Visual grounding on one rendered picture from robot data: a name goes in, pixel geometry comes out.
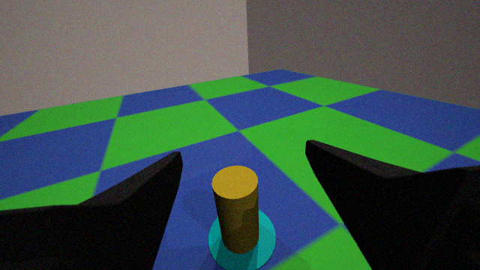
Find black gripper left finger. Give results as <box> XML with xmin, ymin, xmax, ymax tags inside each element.
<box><xmin>0</xmin><ymin>151</ymin><xmax>183</xmax><ymax>270</ymax></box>

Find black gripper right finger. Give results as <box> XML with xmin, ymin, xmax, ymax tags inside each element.
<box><xmin>305</xmin><ymin>139</ymin><xmax>480</xmax><ymax>270</ymax></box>

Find yellow tall cylinder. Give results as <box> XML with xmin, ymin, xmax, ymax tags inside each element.
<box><xmin>211</xmin><ymin>166</ymin><xmax>259</xmax><ymax>254</ymax></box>

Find cyan circle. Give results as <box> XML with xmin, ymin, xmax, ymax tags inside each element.
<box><xmin>208</xmin><ymin>210</ymin><xmax>276</xmax><ymax>270</ymax></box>

